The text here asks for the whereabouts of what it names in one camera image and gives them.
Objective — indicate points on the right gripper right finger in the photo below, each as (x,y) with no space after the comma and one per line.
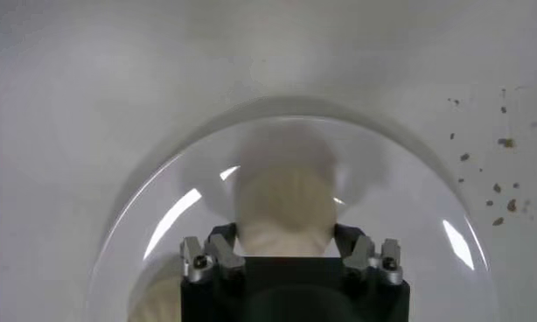
(360,256)

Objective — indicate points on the brown crumb scatter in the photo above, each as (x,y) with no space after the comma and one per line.
(507,142)

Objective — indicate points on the white steamed baozi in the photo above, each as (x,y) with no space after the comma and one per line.
(286,197)

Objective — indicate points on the white oval plate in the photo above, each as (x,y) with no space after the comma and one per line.
(404,197)

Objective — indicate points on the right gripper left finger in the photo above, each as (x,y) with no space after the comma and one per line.
(220,254)

